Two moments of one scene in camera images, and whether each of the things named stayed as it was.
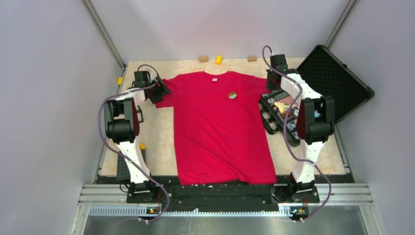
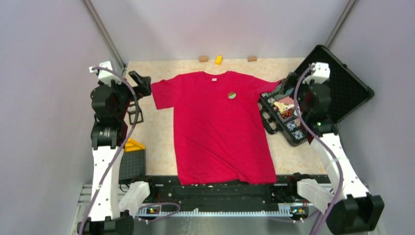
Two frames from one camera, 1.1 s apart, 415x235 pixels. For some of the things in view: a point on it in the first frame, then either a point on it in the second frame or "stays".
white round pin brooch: [232, 95] stays
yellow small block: [219, 60] stays
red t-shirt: [221, 132] stays
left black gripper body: [157, 92] -> [141, 90]
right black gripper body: [270, 85] -> [292, 82]
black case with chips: [329, 75] stays
